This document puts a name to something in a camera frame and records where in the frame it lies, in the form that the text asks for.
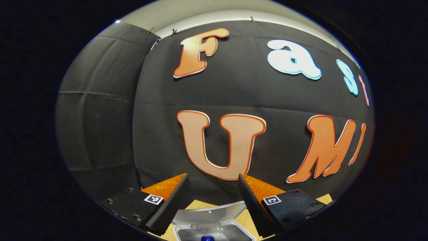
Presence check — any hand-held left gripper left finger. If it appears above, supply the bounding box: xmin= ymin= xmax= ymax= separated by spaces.
xmin=100 ymin=173 xmax=189 ymax=236

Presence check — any black backdrop cloth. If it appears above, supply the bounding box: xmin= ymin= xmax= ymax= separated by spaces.
xmin=55 ymin=20 xmax=375 ymax=206

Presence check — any white desktop garbage bin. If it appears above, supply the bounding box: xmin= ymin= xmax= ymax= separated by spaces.
xmin=172 ymin=201 xmax=258 ymax=241

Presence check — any wooden desktop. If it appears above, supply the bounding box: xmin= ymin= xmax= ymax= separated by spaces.
xmin=157 ymin=193 xmax=333 ymax=241

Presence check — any row of small cloth clips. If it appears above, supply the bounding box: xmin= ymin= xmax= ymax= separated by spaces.
xmin=146 ymin=16 xmax=341 ymax=52

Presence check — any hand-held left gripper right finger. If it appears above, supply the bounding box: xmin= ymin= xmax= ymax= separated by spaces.
xmin=238 ymin=173 xmax=326 ymax=239

